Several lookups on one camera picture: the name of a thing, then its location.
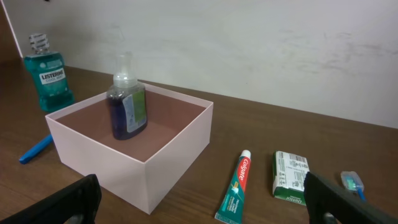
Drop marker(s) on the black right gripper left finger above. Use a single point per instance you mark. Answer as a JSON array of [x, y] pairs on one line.
[[76, 203]]

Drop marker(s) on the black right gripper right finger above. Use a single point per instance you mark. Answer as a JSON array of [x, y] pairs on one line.
[[329, 203]]

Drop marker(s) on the green white Dettol soap box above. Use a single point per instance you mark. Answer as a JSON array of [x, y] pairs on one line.
[[289, 172]]

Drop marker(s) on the pink cardboard box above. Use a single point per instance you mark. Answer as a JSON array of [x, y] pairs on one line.
[[143, 169]]

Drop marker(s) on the clear purple soap dispenser bottle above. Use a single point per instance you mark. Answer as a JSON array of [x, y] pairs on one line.
[[126, 100]]

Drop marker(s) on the teal Listerine mouthwash bottle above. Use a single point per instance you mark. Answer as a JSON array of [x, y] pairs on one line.
[[47, 70]]

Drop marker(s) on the blue white toothbrush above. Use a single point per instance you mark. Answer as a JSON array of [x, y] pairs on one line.
[[352, 182]]

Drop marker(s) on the blue disposable razor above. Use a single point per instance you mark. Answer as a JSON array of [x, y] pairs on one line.
[[36, 149]]

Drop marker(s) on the Colgate toothpaste tube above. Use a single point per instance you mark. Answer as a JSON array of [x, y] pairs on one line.
[[231, 208]]

